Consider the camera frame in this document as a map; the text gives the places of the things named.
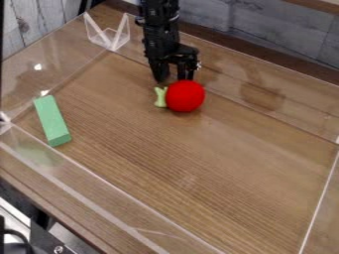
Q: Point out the green rectangular block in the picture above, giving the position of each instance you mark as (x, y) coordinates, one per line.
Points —
(52, 121)

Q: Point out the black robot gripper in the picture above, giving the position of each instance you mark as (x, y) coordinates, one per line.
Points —
(159, 20)

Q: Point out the black metal bracket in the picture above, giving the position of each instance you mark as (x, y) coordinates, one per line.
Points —
(52, 239)

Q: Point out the red strawberry toy fruit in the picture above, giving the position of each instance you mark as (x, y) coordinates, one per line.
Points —
(181, 96)

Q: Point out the clear acrylic tray wall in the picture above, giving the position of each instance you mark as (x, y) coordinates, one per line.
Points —
(235, 179)

